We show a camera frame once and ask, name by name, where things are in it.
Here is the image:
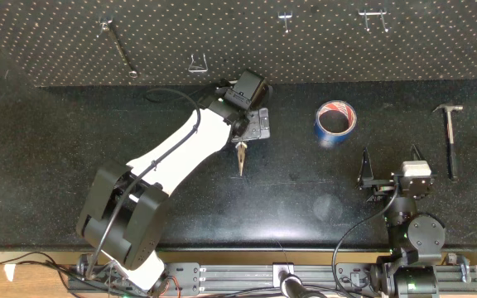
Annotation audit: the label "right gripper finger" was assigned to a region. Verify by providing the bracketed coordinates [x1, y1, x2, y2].
[356, 147, 374, 190]
[409, 144, 426, 163]

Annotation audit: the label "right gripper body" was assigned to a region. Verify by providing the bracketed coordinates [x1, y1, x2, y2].
[356, 173, 436, 203]

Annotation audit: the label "wrench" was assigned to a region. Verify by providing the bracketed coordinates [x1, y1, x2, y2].
[99, 21, 140, 79]

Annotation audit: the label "black pegboard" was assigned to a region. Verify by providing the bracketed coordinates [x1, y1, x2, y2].
[0, 0, 477, 89]

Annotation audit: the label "hammer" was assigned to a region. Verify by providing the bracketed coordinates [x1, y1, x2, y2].
[431, 103, 465, 182]

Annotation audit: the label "roll of blue tape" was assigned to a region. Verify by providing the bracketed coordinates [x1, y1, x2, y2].
[313, 99, 359, 147]

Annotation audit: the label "black and white pliers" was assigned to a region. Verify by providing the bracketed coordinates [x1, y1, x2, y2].
[235, 141, 249, 178]

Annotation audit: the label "black pole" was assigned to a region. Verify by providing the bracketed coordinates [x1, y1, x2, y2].
[278, 271, 326, 298]

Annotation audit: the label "double metal hook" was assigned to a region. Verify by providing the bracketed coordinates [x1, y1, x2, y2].
[357, 8, 390, 34]

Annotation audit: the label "looped metal hook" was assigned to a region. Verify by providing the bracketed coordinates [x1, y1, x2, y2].
[187, 53, 210, 75]

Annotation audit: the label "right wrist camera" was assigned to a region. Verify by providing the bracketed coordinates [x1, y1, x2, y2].
[399, 160, 433, 180]

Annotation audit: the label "black cable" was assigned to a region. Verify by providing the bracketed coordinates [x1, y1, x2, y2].
[84, 87, 203, 281]
[330, 185, 401, 297]

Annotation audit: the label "mounting rail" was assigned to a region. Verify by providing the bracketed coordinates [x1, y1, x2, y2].
[67, 252, 477, 298]

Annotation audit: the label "thin black wire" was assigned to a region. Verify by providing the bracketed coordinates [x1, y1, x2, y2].
[0, 250, 94, 291]

